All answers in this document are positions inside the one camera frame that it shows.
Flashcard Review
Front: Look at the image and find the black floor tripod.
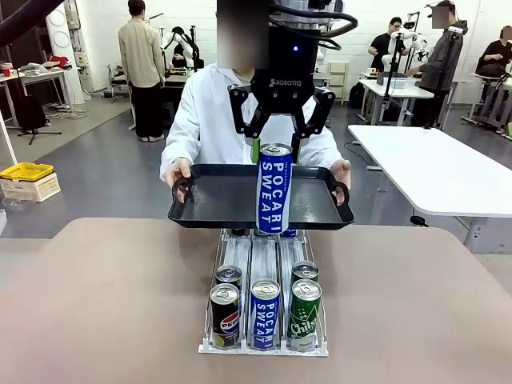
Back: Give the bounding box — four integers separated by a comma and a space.
18, 127, 63, 146

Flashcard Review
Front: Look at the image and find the clear plastic bowl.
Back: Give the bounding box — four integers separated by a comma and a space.
1, 195, 32, 213

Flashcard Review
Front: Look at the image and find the large white table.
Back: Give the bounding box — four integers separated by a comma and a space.
346, 124, 512, 255

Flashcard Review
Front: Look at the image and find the man in beige shirt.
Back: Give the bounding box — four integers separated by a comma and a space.
118, 0, 166, 143

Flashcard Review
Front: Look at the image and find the person in black shirt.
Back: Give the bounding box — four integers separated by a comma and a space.
367, 16, 411, 74

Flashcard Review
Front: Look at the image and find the black serving tray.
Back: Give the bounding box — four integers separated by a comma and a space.
167, 162, 356, 231

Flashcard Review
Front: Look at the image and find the seated person in black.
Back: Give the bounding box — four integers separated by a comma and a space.
475, 26, 512, 79

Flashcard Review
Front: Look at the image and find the person's left hand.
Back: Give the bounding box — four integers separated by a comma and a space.
330, 159, 353, 205

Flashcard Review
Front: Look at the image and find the black equipment bag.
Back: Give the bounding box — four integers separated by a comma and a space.
14, 94, 49, 131

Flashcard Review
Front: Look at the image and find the thin black tripod pole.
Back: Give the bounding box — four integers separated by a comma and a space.
379, 34, 406, 121

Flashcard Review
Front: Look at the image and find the person in white hoodie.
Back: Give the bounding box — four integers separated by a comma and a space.
159, 0, 348, 183

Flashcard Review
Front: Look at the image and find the white can dispenser rack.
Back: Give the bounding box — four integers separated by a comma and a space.
198, 227, 330, 357

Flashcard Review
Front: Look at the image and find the floor cable bundle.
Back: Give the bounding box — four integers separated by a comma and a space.
42, 102, 88, 121

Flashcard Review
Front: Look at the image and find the person in grey jacket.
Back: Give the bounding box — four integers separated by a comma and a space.
407, 0, 465, 129

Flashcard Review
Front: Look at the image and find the white plastic crate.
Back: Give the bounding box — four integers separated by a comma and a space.
0, 172, 62, 203

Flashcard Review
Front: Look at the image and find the person's right forearm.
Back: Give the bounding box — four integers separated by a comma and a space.
159, 131, 193, 183

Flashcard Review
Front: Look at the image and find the white plastic bin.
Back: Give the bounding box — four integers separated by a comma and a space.
382, 76, 418, 90

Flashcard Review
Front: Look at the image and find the person's right hand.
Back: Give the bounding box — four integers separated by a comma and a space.
163, 158, 193, 203

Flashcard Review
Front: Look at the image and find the white drawer unit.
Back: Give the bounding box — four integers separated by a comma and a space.
327, 60, 350, 106

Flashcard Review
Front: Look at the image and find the green Chilsung cider can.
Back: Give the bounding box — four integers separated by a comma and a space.
290, 259, 320, 286
286, 278, 323, 352

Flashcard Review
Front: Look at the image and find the white background table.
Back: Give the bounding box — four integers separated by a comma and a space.
462, 71, 512, 134
18, 67, 73, 112
358, 78, 435, 126

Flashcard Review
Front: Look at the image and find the yellow plastic crate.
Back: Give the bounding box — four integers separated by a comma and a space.
0, 162, 55, 182

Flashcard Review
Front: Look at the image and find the black Pepsi can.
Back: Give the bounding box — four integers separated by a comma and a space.
214, 264, 244, 291
210, 282, 242, 351

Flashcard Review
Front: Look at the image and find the person's left forearm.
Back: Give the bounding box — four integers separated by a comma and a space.
315, 131, 349, 169

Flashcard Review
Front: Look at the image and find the black backpack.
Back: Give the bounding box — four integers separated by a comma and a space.
348, 82, 367, 110

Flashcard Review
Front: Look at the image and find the white frame leg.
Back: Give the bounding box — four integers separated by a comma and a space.
0, 110, 19, 166

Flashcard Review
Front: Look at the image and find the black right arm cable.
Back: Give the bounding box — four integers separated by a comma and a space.
268, 10, 358, 52

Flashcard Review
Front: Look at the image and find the white standing air conditioner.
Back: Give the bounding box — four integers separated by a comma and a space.
45, 0, 87, 105

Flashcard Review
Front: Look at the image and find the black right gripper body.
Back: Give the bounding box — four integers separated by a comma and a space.
250, 23, 321, 118

